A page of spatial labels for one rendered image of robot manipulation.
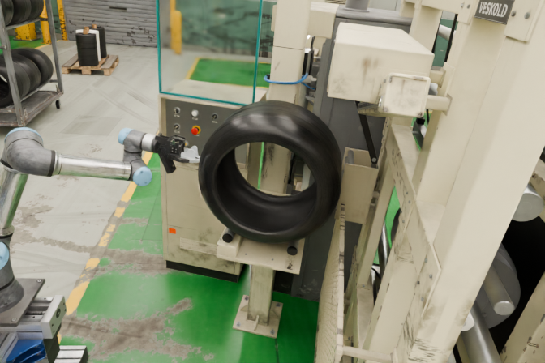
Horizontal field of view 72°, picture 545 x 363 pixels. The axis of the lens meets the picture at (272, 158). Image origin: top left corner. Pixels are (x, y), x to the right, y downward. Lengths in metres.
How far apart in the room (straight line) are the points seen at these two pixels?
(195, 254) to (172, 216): 0.31
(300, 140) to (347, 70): 0.41
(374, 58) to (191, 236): 1.87
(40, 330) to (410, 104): 1.53
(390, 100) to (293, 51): 0.79
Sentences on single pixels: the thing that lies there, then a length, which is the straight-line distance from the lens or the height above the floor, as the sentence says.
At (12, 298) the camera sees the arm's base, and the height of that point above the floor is 0.75.
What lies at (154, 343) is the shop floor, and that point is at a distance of 2.44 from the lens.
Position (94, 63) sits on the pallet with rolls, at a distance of 7.82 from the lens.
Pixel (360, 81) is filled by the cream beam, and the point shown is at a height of 1.69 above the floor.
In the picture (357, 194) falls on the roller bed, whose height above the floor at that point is 1.05.
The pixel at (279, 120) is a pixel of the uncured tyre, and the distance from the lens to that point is 1.35.
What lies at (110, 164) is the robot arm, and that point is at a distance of 1.55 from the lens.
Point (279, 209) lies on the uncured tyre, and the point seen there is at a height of 0.93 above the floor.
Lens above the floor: 1.91
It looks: 26 degrees down
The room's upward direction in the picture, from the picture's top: 6 degrees clockwise
